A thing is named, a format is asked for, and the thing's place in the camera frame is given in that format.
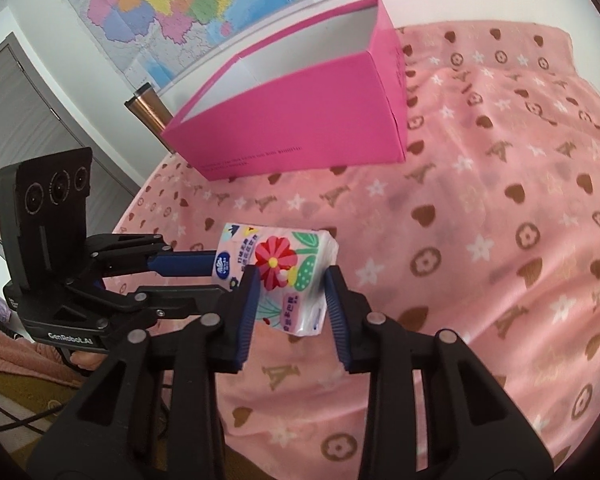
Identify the copper thermos tumbler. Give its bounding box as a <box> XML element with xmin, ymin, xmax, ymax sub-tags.
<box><xmin>124</xmin><ymin>82</ymin><xmax>175</xmax><ymax>154</ymax></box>

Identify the pink cardboard box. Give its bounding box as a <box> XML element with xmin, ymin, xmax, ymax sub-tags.
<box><xmin>162</xmin><ymin>0</ymin><xmax>406</xmax><ymax>181</ymax></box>

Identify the floral tissue pack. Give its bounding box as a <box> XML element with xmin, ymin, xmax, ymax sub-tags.
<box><xmin>212</xmin><ymin>222</ymin><xmax>339</xmax><ymax>337</ymax></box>

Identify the pink sleeved left forearm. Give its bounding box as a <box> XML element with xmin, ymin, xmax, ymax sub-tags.
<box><xmin>0</xmin><ymin>331</ymin><xmax>84</xmax><ymax>387</ymax></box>

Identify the colourful wall map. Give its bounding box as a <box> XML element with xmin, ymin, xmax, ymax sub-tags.
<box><xmin>64</xmin><ymin>0</ymin><xmax>477</xmax><ymax>92</ymax></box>

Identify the grey wooden door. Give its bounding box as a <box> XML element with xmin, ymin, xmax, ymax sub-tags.
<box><xmin>0</xmin><ymin>32</ymin><xmax>140</xmax><ymax>255</ymax></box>

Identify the person's left hand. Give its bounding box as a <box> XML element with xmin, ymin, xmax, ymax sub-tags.
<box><xmin>70</xmin><ymin>351</ymin><xmax>107</xmax><ymax>372</ymax></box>

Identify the pink patterned blanket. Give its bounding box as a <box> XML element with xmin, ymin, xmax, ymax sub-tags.
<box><xmin>118</xmin><ymin>22</ymin><xmax>600</xmax><ymax>464</ymax></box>

